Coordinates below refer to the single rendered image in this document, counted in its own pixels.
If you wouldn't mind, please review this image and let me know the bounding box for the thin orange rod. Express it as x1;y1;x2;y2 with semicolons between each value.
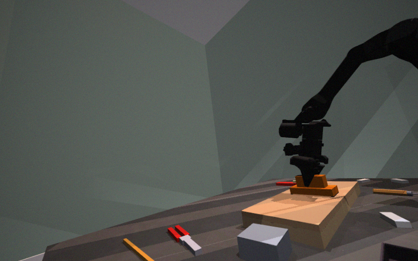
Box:
123;239;154;261

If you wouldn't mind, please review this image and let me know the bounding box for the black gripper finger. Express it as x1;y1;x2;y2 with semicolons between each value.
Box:
315;164;325;174
296;165;318;187

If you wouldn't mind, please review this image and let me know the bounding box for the tan wooden floor panel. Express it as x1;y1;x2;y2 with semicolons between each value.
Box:
241;182;361;250

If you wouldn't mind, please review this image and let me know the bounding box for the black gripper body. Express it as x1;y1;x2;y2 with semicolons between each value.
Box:
290;139;328;168

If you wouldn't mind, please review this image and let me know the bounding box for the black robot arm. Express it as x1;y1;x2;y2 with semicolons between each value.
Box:
279;18;418;140

